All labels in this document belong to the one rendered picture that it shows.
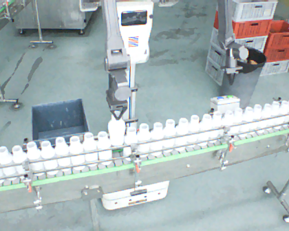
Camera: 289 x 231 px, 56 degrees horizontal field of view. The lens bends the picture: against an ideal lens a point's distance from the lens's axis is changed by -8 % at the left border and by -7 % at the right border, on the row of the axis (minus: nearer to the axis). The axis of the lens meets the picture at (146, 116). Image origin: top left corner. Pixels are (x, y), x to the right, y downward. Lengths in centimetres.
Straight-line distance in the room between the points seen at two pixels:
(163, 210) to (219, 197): 50
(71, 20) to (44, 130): 316
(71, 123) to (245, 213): 154
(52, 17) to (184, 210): 366
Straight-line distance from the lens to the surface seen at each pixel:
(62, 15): 485
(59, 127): 189
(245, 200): 257
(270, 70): 436
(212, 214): 241
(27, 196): 136
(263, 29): 378
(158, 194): 229
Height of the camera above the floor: 198
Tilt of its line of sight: 40 degrees down
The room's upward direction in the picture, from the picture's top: 4 degrees clockwise
